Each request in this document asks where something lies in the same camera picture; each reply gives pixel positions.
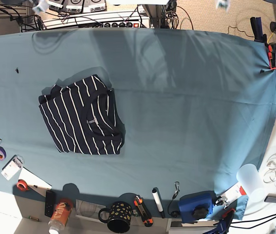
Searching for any navy white striped t-shirt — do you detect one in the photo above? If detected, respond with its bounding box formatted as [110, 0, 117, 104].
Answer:
[38, 75, 125, 155]

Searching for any teal table cloth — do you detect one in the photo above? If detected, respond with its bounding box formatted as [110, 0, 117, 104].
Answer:
[0, 28, 276, 215]

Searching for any white black marker pen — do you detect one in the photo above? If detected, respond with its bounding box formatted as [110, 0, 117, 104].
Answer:
[152, 188, 165, 218]

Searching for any black mug with yellow leaves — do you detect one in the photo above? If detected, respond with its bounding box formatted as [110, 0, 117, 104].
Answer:
[98, 201, 132, 234]

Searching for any orange black utility knife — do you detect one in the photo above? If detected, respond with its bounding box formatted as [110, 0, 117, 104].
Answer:
[134, 195, 153, 228]

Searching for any white paper sheet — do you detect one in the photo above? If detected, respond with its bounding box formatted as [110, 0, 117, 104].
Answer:
[19, 167, 52, 190]

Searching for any white red card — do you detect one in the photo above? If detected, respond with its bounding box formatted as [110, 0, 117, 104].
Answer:
[216, 182, 246, 205]

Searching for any translucent plastic cup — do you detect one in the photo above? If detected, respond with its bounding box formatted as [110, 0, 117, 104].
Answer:
[236, 164, 266, 203]

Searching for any black remote control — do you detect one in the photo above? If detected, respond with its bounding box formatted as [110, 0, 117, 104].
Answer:
[45, 190, 56, 217]

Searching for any orange drink bottle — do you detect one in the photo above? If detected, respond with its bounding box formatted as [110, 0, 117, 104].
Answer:
[48, 198, 74, 234]

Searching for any red tape roll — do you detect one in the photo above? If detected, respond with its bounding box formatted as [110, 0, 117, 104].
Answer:
[16, 179, 29, 192]

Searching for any white packaged card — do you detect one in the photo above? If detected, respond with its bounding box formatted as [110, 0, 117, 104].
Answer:
[1, 155, 25, 180]

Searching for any purple tape roll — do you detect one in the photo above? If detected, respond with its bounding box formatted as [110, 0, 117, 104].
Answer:
[0, 146, 7, 161]

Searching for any orange black clamp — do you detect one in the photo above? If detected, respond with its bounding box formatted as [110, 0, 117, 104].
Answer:
[268, 43, 276, 70]

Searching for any black lanyard with clip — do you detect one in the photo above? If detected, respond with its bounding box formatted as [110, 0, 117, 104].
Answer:
[167, 182, 180, 218]

